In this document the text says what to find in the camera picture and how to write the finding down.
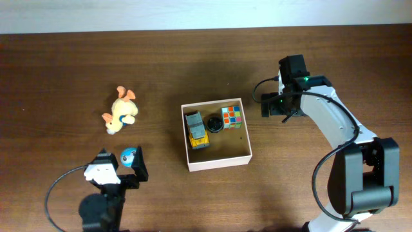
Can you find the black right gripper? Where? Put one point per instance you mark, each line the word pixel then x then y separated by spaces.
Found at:
pixel 274 109

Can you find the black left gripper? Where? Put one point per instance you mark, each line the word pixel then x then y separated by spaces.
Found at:
pixel 138 166

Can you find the blue ball toy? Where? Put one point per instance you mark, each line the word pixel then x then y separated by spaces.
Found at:
pixel 127 156

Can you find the yellow plush bunny toy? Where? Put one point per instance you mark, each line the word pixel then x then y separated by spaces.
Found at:
pixel 123 111

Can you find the yellow grey toy truck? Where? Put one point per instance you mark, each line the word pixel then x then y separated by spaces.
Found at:
pixel 198 136

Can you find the colourful puzzle cube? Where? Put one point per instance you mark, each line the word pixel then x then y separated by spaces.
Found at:
pixel 231 117

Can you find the black round cap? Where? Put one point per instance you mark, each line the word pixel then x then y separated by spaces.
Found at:
pixel 214 124

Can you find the white cardboard box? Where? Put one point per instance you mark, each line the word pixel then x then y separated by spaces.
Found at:
pixel 227 147

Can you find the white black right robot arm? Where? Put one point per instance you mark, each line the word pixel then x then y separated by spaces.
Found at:
pixel 360 176

